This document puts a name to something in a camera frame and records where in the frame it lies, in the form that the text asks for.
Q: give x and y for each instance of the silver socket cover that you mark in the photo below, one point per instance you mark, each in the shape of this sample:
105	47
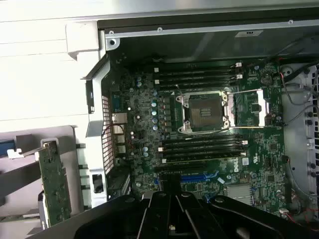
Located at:
261	99

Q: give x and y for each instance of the thin locking lever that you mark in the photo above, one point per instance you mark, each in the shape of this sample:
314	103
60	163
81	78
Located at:
179	90
259	127

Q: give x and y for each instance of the silver chipset heat sink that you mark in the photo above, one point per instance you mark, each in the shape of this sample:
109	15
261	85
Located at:
238	191

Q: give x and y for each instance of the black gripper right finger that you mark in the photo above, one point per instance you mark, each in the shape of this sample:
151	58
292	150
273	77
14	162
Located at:
224	219

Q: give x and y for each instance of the blue expansion slot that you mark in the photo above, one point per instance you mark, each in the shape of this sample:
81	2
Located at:
194	178

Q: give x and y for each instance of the silver disk bay cage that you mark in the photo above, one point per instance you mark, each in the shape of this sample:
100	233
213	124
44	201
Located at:
296	124

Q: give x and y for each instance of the green motherboard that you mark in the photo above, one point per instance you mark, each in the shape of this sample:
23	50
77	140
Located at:
264	154

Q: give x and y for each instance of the CPU socket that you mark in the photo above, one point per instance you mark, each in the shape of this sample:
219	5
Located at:
203	112

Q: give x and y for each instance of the open black PC case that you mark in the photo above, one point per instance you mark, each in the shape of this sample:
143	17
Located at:
94	124

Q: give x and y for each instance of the hard disk with blue carrier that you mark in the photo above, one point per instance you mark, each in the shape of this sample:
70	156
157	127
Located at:
6	145

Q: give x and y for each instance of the grey parts rack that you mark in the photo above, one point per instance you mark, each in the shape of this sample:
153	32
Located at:
62	132

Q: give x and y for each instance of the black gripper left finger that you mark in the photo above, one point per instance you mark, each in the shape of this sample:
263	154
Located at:
129	219

